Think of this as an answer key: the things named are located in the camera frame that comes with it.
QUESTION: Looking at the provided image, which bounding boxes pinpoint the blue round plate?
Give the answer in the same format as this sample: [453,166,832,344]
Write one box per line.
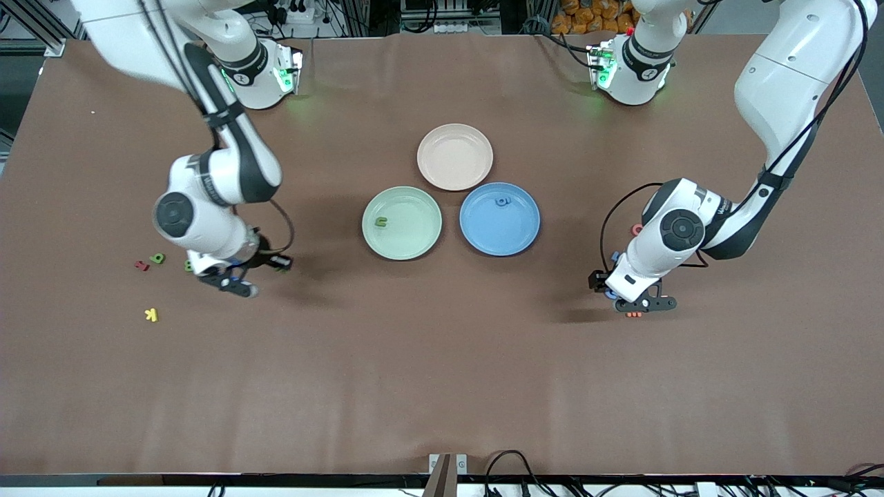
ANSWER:
[459,182,541,257]

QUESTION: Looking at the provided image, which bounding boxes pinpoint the green round plate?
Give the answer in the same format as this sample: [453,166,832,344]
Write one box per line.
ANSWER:
[361,186,443,262]

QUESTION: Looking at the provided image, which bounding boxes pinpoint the brown table cover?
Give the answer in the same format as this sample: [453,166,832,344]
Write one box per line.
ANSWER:
[0,31,884,477]

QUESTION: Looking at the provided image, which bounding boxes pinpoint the beige round plate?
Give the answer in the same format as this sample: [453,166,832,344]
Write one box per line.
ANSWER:
[416,124,494,192]

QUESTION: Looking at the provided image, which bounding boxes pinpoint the black table edge strip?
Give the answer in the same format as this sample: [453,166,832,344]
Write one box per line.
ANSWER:
[0,474,884,488]

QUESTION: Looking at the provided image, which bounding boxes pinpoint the white power strip with plugs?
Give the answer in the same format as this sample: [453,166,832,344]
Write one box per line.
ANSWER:
[275,0,320,26]

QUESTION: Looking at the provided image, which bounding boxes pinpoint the orange bags pile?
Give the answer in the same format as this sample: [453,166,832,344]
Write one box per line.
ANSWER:
[551,0,640,35]

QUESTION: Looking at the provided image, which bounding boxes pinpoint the black looped cable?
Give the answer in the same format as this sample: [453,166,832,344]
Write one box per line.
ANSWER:
[483,450,553,497]

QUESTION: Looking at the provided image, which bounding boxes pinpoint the small metal clamp bracket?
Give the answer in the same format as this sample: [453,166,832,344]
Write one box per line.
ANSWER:
[428,454,468,476]

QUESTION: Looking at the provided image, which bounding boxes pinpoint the brown upright post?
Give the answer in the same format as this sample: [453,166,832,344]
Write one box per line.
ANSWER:
[423,454,453,497]

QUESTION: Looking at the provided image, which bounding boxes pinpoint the aluminium frame rail with bracket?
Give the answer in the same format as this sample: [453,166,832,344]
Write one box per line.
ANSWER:
[0,0,87,57]

